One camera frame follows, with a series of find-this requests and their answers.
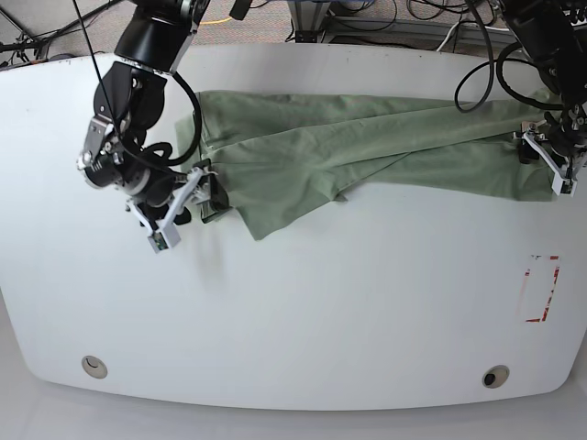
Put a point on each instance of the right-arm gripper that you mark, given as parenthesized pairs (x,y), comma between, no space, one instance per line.
(151,191)

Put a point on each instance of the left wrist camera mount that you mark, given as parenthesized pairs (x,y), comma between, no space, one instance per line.
(561,183)

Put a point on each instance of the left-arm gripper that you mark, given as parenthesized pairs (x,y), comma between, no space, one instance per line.
(563,137)

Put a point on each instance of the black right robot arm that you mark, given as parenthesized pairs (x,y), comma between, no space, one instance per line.
(129,101)

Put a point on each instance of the red tape rectangle marking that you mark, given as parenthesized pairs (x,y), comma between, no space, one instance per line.
(539,285)

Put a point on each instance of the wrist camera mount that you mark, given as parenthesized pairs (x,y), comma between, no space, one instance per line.
(162,234)
(561,183)

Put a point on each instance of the left table grommet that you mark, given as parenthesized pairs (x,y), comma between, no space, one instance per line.
(94,367)

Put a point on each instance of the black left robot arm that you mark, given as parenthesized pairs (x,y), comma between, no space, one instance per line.
(552,35)

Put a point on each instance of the table grommet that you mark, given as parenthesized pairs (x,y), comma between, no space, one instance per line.
(94,367)
(495,377)

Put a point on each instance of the right table grommet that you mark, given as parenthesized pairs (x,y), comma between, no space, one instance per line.
(495,377)

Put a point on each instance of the green T-shirt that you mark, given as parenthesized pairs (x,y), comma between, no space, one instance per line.
(282,156)

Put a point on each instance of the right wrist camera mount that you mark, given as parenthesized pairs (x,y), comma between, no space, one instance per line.
(162,234)

